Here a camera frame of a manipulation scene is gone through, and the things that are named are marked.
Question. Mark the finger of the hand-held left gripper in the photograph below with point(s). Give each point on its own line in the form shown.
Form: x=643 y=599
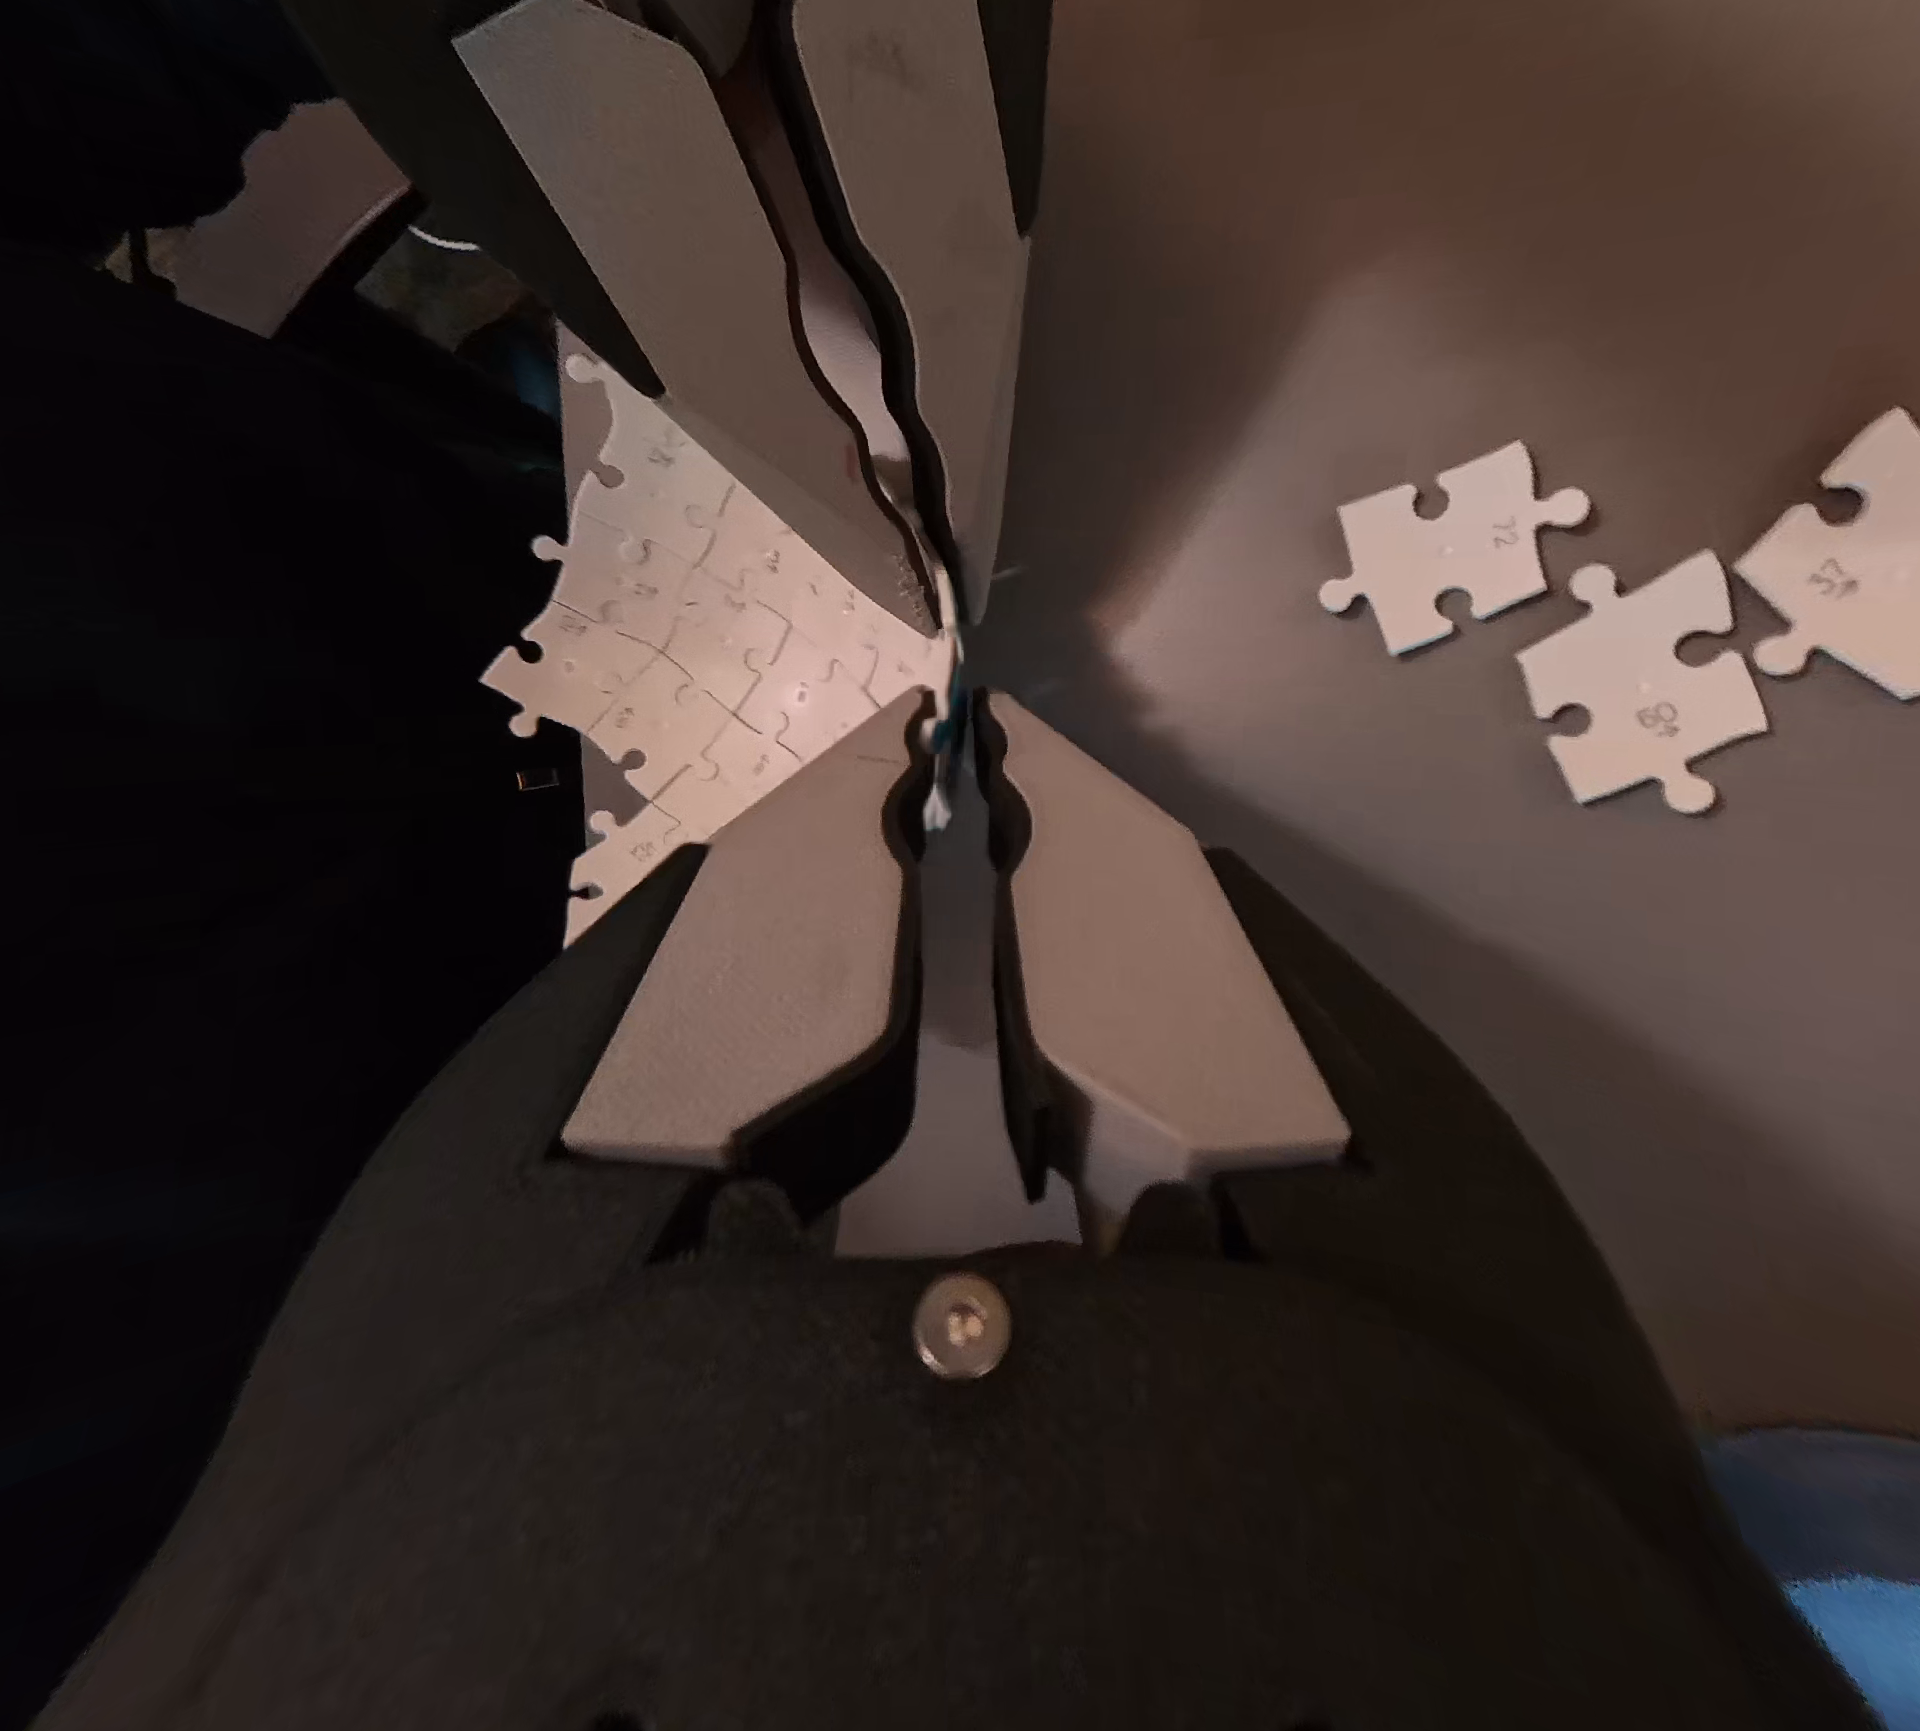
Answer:
x=930 y=141
x=630 y=187

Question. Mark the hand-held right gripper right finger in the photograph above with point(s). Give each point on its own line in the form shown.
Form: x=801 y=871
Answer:
x=1155 y=997

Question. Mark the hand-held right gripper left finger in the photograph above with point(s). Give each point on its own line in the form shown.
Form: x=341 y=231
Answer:
x=765 y=997

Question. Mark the white puzzle piece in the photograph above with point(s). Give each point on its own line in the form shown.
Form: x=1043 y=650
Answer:
x=1649 y=697
x=942 y=765
x=1454 y=556
x=1851 y=577

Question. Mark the partly built puzzle ball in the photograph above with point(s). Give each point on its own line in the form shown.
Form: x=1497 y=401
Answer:
x=705 y=652

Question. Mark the person's dark-clothed torso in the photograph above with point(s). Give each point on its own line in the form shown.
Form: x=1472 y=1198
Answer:
x=225 y=863

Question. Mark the blue bowl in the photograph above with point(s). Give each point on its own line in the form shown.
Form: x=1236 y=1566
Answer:
x=1844 y=1612

